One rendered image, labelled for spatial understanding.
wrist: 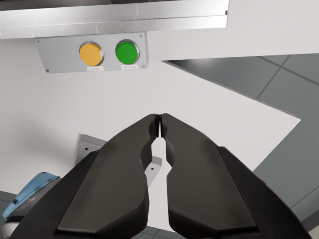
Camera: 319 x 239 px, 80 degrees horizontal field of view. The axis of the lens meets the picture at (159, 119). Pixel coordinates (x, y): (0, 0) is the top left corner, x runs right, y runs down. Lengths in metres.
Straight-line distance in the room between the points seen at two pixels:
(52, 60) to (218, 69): 1.18
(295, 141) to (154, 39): 1.76
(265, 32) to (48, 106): 0.59
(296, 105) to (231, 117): 1.27
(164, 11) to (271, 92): 1.39
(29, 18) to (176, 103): 0.37
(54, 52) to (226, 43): 0.37
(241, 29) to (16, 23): 0.46
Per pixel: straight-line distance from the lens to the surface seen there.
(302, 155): 2.22
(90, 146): 0.62
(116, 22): 0.39
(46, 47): 0.45
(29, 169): 0.84
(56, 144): 0.71
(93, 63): 0.41
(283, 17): 0.55
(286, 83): 1.70
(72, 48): 0.43
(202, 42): 0.50
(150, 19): 0.39
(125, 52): 0.38
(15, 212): 0.53
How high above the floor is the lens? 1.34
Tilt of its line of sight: 58 degrees down
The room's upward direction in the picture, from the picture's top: 179 degrees counter-clockwise
